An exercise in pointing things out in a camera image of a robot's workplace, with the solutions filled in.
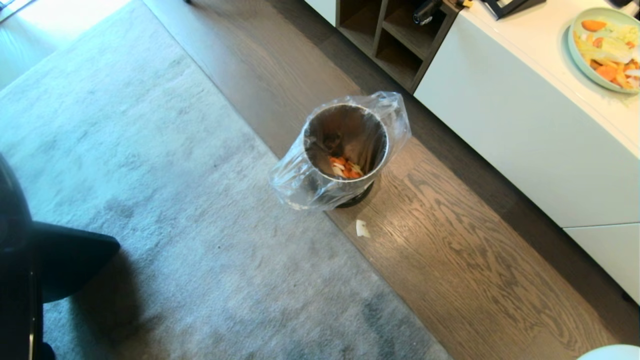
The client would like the metal trash bin with liner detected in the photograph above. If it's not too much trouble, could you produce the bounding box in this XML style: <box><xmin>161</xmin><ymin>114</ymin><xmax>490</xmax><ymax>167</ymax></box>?
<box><xmin>268</xmin><ymin>91</ymin><xmax>412</xmax><ymax>212</ymax></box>

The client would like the food scraps pile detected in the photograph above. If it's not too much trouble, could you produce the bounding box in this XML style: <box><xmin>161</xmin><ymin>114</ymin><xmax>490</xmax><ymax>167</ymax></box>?
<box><xmin>329</xmin><ymin>156</ymin><xmax>364</xmax><ymax>180</ymax></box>

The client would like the steel trash bin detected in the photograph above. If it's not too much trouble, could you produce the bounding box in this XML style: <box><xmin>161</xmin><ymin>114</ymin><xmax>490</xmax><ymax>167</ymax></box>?
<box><xmin>303</xmin><ymin>103</ymin><xmax>390</xmax><ymax>209</ymax></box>

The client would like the black tray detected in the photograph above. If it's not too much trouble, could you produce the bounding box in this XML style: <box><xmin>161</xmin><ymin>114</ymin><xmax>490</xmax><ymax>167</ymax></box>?
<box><xmin>481</xmin><ymin>0</ymin><xmax>547</xmax><ymax>21</ymax></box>

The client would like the vegetable scraps heap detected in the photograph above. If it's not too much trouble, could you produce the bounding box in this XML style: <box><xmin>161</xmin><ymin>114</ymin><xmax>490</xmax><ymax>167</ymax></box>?
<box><xmin>573</xmin><ymin>19</ymin><xmax>640</xmax><ymax>91</ymax></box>

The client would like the brown wooden shelf unit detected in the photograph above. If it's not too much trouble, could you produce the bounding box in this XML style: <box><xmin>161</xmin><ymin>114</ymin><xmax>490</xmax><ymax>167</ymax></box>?
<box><xmin>335</xmin><ymin>0</ymin><xmax>462</xmax><ymax>94</ymax></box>

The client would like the grey carpet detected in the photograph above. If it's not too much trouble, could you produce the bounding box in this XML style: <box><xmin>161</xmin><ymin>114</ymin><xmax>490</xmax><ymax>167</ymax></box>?
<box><xmin>0</xmin><ymin>0</ymin><xmax>453</xmax><ymax>360</ymax></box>

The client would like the black cylindrical object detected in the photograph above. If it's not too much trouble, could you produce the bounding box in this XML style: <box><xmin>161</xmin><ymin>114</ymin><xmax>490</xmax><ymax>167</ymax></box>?
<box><xmin>413</xmin><ymin>0</ymin><xmax>444</xmax><ymax>26</ymax></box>

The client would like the white cabinet counter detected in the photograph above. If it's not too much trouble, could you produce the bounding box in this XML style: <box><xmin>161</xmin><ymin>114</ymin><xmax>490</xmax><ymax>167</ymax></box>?
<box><xmin>414</xmin><ymin>14</ymin><xmax>640</xmax><ymax>229</ymax></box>

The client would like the white sideboard cabinet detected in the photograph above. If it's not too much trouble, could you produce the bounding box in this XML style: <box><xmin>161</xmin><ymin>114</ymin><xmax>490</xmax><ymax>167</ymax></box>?
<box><xmin>304</xmin><ymin>0</ymin><xmax>640</xmax><ymax>305</ymax></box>

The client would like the pale green plate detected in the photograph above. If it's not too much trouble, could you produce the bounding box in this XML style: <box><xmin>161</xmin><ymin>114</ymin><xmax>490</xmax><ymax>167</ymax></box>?
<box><xmin>567</xmin><ymin>6</ymin><xmax>640</xmax><ymax>95</ymax></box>

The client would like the white cabinet door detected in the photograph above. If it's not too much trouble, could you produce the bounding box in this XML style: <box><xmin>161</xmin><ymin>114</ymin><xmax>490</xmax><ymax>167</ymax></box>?
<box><xmin>563</xmin><ymin>224</ymin><xmax>640</xmax><ymax>305</ymax></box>

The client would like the pale round object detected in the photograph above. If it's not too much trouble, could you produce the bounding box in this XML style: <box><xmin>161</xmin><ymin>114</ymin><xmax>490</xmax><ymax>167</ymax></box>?
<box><xmin>576</xmin><ymin>344</ymin><xmax>640</xmax><ymax>360</ymax></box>

